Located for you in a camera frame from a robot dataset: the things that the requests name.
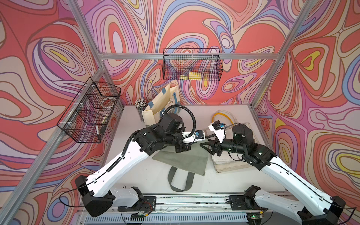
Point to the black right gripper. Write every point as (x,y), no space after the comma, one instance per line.
(215,146)

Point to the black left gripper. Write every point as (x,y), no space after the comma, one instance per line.
(183,148)

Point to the green canvas bag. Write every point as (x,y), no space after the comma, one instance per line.
(193,161)

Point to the cream canvas bag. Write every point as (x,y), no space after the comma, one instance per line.
(233,167)

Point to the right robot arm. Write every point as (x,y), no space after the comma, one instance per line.
(311,207)

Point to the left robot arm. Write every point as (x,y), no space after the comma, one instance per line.
(95,189)

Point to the clear cup of pencils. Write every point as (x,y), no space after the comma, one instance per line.
(141,104)

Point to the yellow sticky note pad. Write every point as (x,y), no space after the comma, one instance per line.
(196,76)

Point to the tape roll in basket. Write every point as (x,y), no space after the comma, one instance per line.
(107,102)

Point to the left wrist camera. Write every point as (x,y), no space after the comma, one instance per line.
(197,136)

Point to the cream bag with blue handles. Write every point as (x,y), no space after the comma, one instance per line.
(154,111)

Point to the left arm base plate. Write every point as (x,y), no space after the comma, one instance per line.
(144,204)

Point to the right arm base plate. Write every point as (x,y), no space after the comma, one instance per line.
(242,202)

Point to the black wire basket, back wall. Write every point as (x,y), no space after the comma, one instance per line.
(178,62)

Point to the black wire basket, wall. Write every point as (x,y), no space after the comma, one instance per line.
(80,119)
(178,62)

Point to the black wire basket, left wall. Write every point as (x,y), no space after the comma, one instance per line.
(80,119)

